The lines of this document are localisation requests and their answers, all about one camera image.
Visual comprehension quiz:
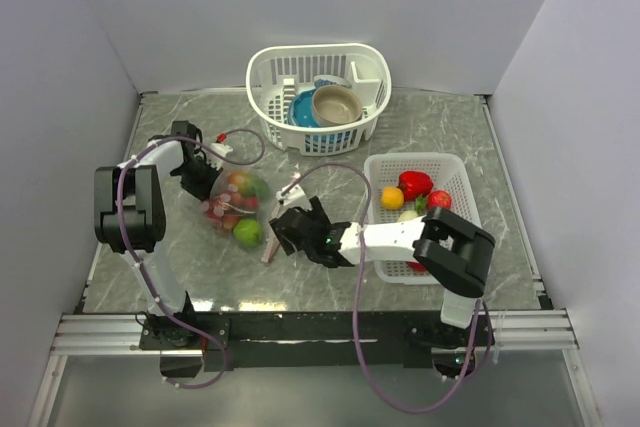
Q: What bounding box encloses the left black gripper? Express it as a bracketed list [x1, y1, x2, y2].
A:
[174, 156, 223, 204]

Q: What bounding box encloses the orange green fake mango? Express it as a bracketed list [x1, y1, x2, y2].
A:
[227, 171, 270, 200]

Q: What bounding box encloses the clear zip top bag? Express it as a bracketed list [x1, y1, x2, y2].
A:
[198, 168, 284, 264]

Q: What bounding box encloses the green fake fruit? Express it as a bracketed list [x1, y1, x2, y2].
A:
[233, 218, 263, 247]

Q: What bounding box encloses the orange fake fruit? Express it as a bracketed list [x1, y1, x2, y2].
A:
[380, 187, 405, 210]

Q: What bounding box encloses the red fake bell pepper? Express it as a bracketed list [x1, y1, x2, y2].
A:
[398, 170, 434, 202]

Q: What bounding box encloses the white fake radish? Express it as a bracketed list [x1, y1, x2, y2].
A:
[397, 195, 428, 222]

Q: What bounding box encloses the red fake tomato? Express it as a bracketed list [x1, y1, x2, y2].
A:
[426, 190, 453, 210]

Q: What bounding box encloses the red fake fruit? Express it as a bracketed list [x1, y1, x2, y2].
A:
[407, 262, 427, 272]

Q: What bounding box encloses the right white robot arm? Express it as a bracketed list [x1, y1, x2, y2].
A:
[270, 197, 496, 346]

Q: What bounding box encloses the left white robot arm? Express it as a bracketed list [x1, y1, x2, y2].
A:
[94, 121, 222, 349]

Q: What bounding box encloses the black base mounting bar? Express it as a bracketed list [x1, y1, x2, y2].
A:
[139, 310, 495, 377]

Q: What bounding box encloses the blue dotted plate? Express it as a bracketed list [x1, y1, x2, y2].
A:
[287, 89, 319, 128]

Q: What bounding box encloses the beige ceramic bowl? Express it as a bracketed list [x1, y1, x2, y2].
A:
[312, 85, 364, 127]

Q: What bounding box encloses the white oval dish basket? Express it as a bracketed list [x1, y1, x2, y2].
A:
[246, 43, 391, 156]

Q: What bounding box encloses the white rectangular perforated tray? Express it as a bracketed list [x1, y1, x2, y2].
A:
[363, 151, 492, 286]

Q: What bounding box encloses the white blue floral cup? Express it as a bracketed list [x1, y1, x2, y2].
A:
[313, 74, 352, 89]

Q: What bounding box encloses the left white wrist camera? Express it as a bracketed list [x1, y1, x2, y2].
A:
[210, 142, 233, 158]

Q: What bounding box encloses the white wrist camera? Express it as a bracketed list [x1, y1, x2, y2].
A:
[276, 184, 311, 210]
[210, 142, 233, 158]

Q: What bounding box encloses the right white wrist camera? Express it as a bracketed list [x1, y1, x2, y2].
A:
[276, 184, 311, 210]

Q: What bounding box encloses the aluminium frame rail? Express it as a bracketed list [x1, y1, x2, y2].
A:
[49, 310, 578, 356]

